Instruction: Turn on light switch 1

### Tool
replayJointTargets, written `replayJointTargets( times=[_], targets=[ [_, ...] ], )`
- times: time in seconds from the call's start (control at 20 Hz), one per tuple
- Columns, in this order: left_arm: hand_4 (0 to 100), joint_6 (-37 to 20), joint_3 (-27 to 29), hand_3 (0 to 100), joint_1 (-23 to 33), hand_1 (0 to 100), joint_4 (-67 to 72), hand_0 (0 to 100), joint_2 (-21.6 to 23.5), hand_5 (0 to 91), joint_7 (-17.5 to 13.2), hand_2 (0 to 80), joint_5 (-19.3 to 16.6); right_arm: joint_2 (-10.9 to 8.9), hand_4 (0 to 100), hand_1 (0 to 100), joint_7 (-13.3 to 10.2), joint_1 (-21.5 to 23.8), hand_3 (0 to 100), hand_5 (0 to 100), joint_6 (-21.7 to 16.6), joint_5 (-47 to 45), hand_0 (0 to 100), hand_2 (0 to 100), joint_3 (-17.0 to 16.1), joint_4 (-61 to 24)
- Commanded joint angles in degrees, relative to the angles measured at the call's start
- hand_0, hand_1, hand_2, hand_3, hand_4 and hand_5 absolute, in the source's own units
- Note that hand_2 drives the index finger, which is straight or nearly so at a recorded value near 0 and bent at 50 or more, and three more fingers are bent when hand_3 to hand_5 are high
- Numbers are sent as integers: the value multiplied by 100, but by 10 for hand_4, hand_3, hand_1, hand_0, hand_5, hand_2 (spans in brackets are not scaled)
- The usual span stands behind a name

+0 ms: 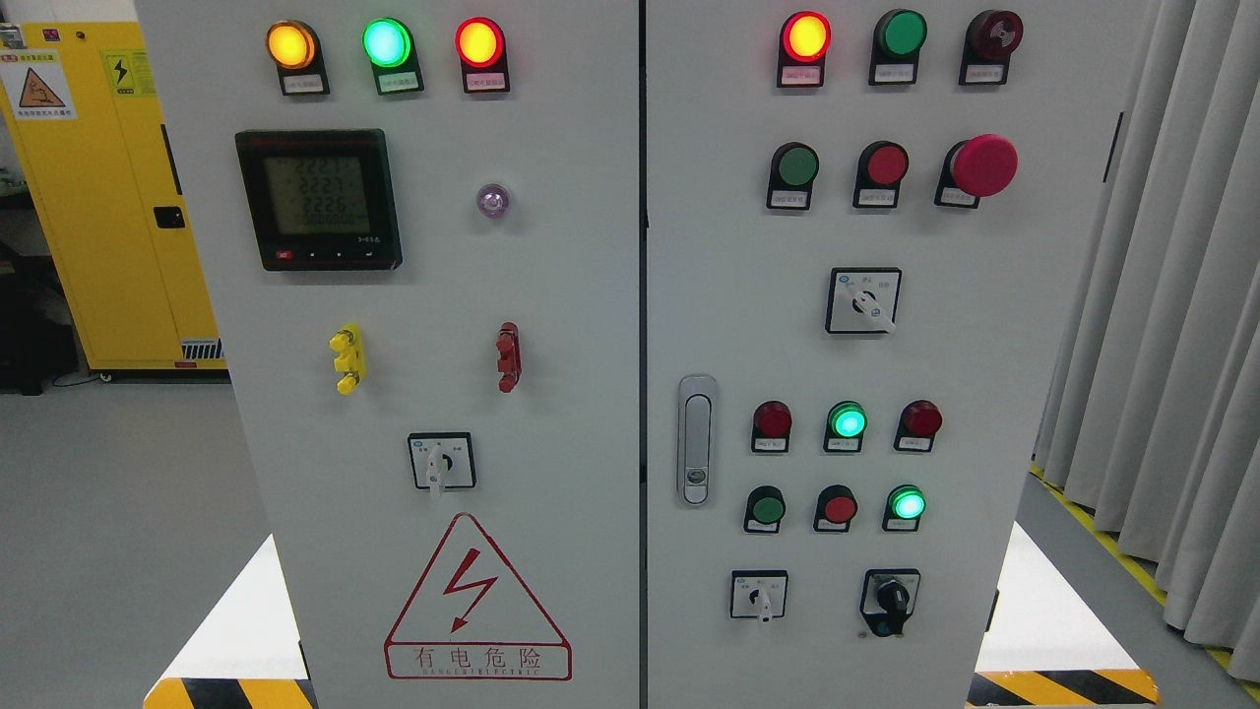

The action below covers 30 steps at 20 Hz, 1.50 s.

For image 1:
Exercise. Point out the red push button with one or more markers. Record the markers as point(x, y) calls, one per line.
point(879, 172)
point(835, 509)

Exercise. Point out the small clear lamp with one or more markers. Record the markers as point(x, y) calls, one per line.
point(493, 201)

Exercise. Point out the white rotary switch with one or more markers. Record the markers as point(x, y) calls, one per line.
point(758, 594)
point(863, 301)

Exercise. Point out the red push button upper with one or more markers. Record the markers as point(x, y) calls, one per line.
point(879, 172)

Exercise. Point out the black selector key switch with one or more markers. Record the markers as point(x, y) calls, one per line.
point(888, 599)

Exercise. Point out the red electric danger sticker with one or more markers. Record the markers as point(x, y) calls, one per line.
point(471, 616)

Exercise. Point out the green lit indicator light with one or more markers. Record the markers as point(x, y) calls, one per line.
point(388, 44)

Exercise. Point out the black digital power meter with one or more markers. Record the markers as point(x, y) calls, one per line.
point(321, 200)

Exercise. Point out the yellow safety storage cabinet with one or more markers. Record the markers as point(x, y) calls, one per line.
point(83, 108)

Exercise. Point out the green push button upper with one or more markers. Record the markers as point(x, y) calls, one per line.
point(793, 169)

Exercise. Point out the dark red buzzer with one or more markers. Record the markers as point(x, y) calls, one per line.
point(989, 43)

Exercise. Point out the red terminal connector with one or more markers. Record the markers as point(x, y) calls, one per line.
point(508, 345)

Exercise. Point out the yellow terminal connector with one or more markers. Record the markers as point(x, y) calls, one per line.
point(347, 345)

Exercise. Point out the red emergency stop button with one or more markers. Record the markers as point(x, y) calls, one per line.
point(976, 168)

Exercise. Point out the red push button lower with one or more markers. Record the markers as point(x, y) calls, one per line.
point(835, 509)

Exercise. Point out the green lit indicator middle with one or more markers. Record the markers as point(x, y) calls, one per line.
point(845, 427)

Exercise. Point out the green unlit indicator top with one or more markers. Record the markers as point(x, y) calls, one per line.
point(894, 54)

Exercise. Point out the red lit indicator left door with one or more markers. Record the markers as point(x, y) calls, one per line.
point(482, 51)

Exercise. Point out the dark red indicator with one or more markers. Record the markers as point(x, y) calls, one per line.
point(771, 428)
point(919, 423)

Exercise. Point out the silver door lock handle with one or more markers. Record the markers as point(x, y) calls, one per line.
point(697, 395)

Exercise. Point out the green lit push button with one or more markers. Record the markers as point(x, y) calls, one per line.
point(905, 505)

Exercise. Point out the green push button lower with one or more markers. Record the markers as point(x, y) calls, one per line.
point(764, 511)

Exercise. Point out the dark red indicator right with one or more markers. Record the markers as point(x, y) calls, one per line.
point(919, 423)

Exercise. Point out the dark red indicator left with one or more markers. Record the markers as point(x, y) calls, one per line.
point(771, 428)

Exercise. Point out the red lit indicator right door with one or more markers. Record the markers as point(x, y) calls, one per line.
point(803, 46)

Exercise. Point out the white rotary switch upper right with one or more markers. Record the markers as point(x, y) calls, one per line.
point(863, 301)

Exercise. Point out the white rotary switch door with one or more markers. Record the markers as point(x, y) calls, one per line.
point(442, 461)

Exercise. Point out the red lit indicator door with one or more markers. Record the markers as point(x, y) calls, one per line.
point(803, 46)
point(482, 51)

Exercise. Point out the amber indicator light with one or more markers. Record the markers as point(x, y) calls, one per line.
point(296, 51)

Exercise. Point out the white rotary switch lower right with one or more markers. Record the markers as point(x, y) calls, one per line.
point(758, 594)

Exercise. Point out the grey curtain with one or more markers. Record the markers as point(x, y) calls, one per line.
point(1153, 415)

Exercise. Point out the grey electrical control cabinet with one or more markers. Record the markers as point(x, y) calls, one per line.
point(636, 142)

